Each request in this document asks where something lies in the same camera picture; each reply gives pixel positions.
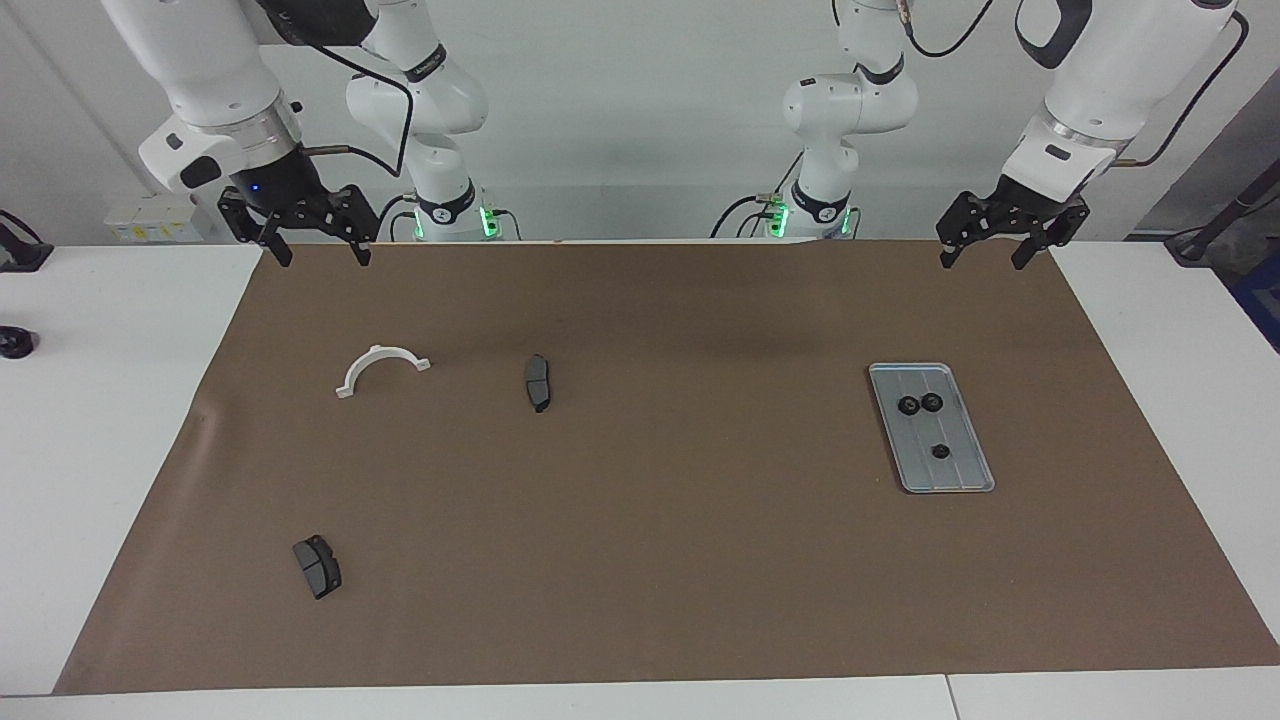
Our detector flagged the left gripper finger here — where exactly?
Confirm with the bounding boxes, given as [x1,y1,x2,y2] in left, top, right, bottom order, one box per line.
[937,192,991,269]
[1012,205,1091,271]

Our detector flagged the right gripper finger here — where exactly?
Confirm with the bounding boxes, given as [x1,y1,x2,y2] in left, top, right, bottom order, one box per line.
[335,185,379,267]
[218,190,294,267]

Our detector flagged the silver metal tray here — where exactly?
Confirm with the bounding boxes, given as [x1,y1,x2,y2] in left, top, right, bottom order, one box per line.
[868,362,997,495]

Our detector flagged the black stand pole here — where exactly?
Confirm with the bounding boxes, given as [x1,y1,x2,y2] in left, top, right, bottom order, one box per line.
[1165,165,1280,266]

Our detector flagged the blue crate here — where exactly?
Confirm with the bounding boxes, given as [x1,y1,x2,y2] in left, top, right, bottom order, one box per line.
[1230,250,1280,351]

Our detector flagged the black table clamp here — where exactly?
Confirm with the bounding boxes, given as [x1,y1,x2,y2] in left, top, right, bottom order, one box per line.
[0,210,56,273]

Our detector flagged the short grey brake pad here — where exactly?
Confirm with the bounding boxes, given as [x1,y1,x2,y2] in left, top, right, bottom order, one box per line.
[292,535,343,601]

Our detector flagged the brown table mat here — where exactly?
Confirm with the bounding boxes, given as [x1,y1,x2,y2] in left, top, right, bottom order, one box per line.
[52,240,1280,696]

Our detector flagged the black right base cable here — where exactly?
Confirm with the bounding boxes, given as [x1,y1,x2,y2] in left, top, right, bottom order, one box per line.
[372,192,416,243]

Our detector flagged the black base cable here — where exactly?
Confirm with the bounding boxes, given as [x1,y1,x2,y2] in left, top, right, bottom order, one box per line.
[372,192,416,243]
[712,150,806,239]

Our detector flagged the white wall socket box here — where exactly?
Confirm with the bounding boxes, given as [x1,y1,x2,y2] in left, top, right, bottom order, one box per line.
[103,193,216,244]

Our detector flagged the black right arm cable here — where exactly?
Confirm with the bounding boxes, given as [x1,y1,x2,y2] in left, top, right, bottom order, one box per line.
[280,20,416,179]

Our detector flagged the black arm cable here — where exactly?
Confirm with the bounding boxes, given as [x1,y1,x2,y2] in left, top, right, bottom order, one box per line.
[280,20,416,179]
[1108,10,1251,169]

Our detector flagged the white curved plastic bracket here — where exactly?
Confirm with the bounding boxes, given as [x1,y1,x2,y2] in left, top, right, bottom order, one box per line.
[335,344,433,400]

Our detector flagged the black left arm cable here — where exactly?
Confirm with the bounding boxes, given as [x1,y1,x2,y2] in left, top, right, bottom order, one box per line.
[1108,10,1251,169]

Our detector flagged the black left base cable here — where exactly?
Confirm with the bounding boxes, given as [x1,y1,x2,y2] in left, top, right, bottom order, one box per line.
[712,150,806,239]

